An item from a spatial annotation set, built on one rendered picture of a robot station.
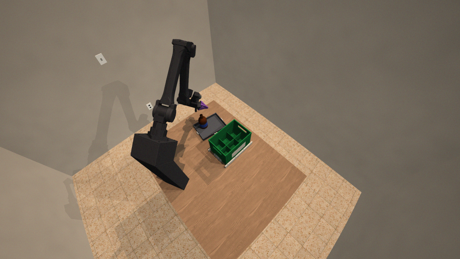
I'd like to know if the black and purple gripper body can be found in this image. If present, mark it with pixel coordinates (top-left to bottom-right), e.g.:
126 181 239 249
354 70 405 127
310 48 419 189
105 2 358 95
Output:
193 100 201 112

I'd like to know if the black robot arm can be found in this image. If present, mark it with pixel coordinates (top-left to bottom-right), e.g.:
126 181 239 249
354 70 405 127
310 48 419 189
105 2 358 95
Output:
147 39 202 141

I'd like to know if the green plastic crate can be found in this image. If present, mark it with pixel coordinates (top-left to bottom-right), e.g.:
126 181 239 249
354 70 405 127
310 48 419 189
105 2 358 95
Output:
208 119 252 165

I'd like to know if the brown bottle with blue label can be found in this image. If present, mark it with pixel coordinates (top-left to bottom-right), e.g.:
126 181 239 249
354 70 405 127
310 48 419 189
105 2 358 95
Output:
198 114 208 129

